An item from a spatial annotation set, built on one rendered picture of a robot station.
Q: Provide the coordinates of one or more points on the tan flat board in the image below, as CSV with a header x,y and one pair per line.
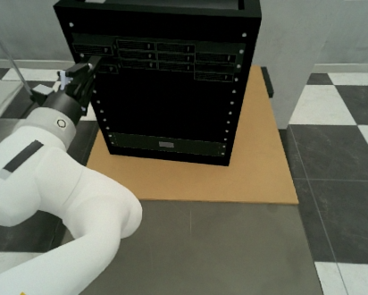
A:
x,y
258,171

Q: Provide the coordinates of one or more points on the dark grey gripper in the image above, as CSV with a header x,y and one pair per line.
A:
x,y
62,100

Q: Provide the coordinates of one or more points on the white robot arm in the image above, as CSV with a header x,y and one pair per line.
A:
x,y
37,173

